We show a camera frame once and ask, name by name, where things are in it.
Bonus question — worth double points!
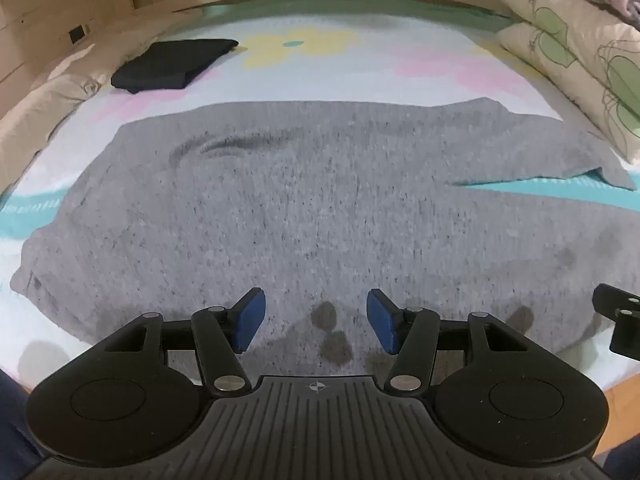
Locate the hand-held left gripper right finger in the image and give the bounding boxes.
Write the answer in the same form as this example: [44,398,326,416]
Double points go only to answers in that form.
[366,288,543,397]

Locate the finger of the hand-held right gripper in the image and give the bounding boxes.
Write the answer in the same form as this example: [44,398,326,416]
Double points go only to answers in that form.
[592,284,640,356]

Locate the cream floral pillow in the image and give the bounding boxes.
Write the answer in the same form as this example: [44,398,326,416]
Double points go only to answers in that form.
[499,22,640,164]
[496,0,640,126]

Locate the person's left leg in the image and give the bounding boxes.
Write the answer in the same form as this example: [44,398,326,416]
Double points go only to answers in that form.
[0,370,45,480]

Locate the person's right leg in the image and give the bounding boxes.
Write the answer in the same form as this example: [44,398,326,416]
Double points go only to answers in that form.
[592,437,640,480]

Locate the black folded garment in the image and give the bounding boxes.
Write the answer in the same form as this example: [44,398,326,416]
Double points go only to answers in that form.
[110,38,240,95]

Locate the person's leg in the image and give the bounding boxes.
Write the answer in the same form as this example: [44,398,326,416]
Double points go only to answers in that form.
[592,437,640,480]
[0,370,45,480]

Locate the grey pants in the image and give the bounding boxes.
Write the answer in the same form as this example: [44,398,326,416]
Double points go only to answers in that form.
[10,97,640,378]

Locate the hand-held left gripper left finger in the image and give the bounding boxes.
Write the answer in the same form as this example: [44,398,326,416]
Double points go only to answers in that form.
[95,287,267,397]

